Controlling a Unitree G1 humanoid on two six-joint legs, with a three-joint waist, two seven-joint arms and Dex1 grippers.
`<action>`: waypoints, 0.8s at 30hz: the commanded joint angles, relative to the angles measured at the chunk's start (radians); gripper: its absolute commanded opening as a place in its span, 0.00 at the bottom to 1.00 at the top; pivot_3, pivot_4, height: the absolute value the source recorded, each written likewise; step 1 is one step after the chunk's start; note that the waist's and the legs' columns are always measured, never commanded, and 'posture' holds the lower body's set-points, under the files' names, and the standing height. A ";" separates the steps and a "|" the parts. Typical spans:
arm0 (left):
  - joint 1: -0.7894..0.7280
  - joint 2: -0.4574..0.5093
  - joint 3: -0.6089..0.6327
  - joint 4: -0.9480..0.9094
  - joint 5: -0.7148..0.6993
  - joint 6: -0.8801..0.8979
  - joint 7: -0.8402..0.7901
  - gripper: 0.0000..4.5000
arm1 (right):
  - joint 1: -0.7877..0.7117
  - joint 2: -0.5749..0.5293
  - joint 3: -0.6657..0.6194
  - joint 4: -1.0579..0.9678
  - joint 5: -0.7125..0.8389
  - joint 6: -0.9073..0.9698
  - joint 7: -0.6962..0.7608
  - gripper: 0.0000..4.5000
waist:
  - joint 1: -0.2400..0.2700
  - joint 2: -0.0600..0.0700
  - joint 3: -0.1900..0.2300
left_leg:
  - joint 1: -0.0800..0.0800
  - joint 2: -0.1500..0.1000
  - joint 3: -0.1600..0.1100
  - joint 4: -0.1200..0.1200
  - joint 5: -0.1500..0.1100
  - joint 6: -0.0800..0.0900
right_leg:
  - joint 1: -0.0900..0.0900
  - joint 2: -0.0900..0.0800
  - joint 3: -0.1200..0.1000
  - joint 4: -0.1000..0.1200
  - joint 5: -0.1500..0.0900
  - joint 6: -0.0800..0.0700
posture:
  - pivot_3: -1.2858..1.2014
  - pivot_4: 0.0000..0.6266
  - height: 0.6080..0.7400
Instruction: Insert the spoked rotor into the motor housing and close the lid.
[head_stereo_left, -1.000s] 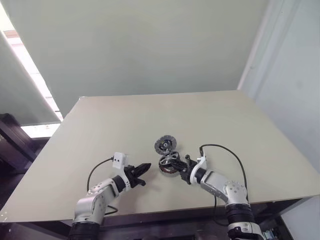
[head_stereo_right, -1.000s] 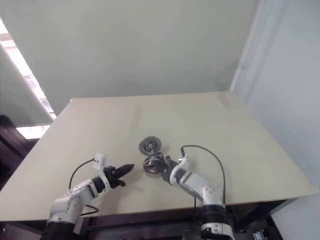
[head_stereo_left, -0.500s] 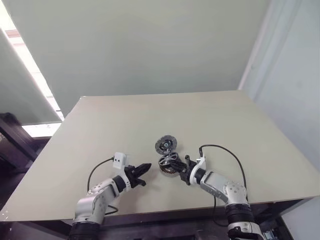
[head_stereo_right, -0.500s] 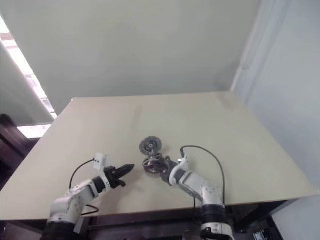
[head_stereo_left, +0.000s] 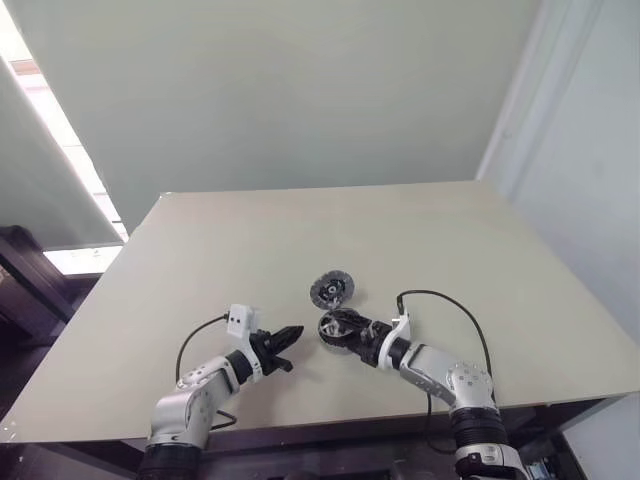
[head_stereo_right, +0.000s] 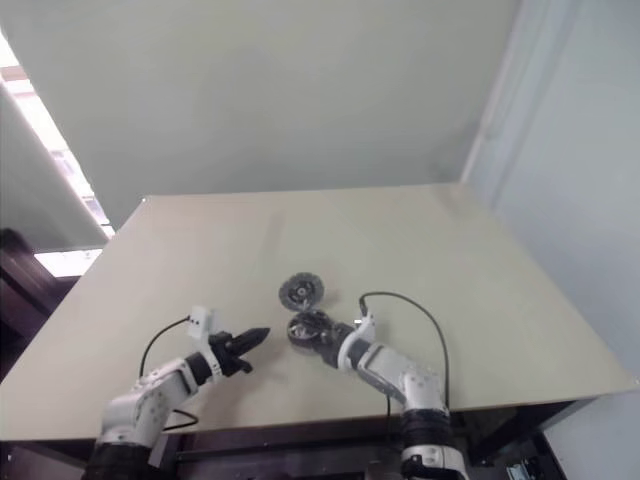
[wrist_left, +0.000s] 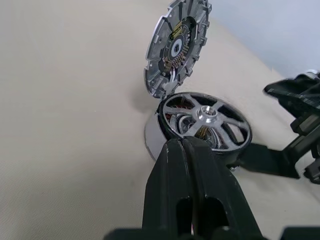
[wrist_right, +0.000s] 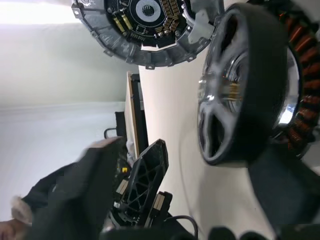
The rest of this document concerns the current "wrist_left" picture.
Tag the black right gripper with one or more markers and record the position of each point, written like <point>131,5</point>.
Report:
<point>300,147</point>

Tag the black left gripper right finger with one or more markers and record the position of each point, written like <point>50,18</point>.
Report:
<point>212,185</point>

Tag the silver hinged motor lid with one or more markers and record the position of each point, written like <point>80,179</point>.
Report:
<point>177,47</point>

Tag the silver spoked rotor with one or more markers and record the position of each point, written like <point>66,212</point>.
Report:
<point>207,116</point>

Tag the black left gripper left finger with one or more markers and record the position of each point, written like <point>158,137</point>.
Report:
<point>165,180</point>

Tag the round silver motor housing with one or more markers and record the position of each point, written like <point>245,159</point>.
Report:
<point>151,135</point>

